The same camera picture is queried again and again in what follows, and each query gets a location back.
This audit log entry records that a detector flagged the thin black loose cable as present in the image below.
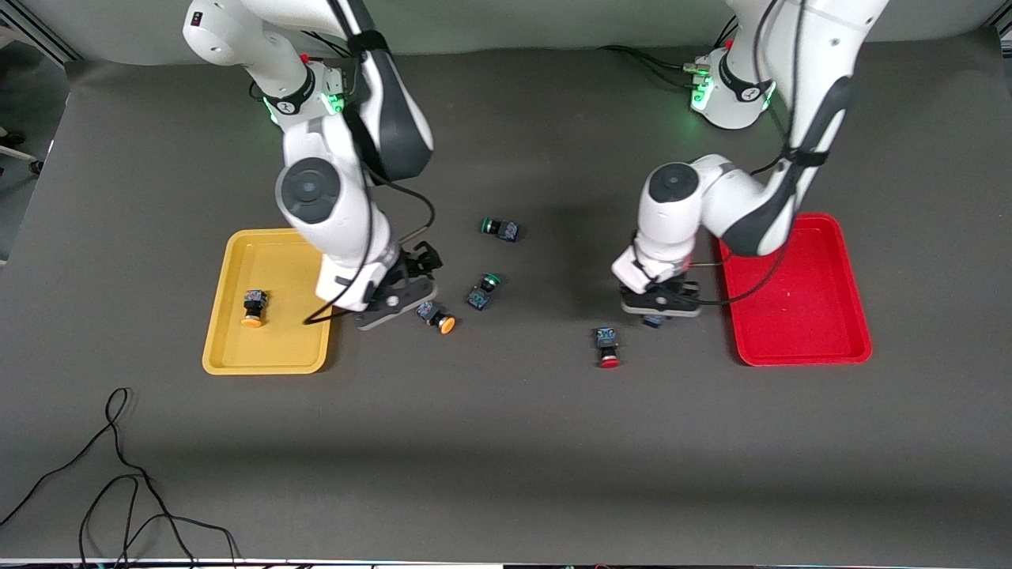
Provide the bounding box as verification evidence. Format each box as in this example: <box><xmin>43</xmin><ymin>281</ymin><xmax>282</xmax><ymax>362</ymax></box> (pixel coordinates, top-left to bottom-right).
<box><xmin>0</xmin><ymin>387</ymin><xmax>239</xmax><ymax>569</ymax></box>

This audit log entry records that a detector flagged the dark grey table mat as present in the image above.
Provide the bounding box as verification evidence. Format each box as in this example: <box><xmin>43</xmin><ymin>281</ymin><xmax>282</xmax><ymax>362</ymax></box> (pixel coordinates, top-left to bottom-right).
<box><xmin>0</xmin><ymin>32</ymin><xmax>1012</xmax><ymax>565</ymax></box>

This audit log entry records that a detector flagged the red plastic tray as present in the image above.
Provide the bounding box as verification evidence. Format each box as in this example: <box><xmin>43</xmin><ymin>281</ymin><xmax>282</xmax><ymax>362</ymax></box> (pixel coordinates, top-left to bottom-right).
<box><xmin>717</xmin><ymin>213</ymin><xmax>873</xmax><ymax>367</ymax></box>

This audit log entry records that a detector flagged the black left base cable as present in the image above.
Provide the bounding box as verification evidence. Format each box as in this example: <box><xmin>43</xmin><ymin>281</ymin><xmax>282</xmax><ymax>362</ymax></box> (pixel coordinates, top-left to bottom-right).
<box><xmin>597</xmin><ymin>45</ymin><xmax>697</xmax><ymax>72</ymax></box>
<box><xmin>642</xmin><ymin>57</ymin><xmax>698</xmax><ymax>88</ymax></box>

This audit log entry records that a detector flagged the aluminium frame rail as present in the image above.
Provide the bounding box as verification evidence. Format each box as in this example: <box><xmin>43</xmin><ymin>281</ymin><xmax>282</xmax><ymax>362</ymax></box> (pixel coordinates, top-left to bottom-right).
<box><xmin>0</xmin><ymin>16</ymin><xmax>82</xmax><ymax>66</ymax></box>

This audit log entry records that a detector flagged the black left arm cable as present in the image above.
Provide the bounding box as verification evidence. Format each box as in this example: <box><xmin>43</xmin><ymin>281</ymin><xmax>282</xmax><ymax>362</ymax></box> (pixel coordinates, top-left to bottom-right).
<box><xmin>686</xmin><ymin>0</ymin><xmax>809</xmax><ymax>306</ymax></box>

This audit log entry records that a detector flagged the yellow plastic tray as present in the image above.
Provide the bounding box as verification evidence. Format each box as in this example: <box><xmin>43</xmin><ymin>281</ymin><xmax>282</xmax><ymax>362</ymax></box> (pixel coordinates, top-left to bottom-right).
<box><xmin>202</xmin><ymin>228</ymin><xmax>333</xmax><ymax>375</ymax></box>

